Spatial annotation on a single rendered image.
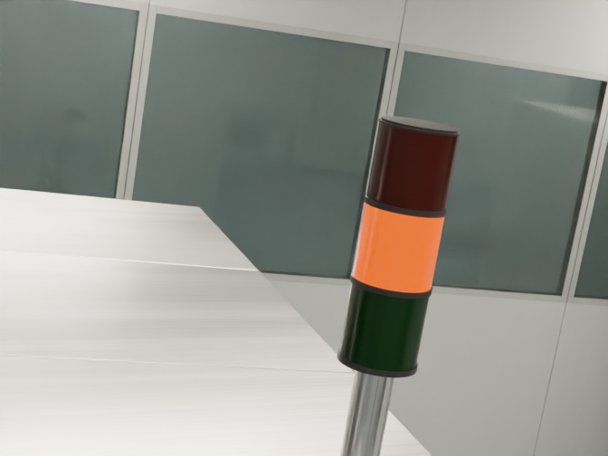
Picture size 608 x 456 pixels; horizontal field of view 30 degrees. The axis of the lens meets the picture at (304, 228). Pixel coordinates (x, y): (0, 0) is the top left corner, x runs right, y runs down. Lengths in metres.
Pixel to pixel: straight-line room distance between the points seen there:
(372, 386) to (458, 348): 5.35
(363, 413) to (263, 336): 0.36
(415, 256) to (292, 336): 0.41
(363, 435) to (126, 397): 0.22
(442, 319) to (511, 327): 0.41
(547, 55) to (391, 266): 5.25
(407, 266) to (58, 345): 0.38
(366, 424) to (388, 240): 0.12
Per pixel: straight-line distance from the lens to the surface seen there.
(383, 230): 0.67
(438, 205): 0.68
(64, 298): 1.10
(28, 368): 0.91
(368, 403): 0.71
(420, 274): 0.68
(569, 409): 6.52
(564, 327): 6.31
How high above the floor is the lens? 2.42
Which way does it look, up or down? 12 degrees down
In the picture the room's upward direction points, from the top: 9 degrees clockwise
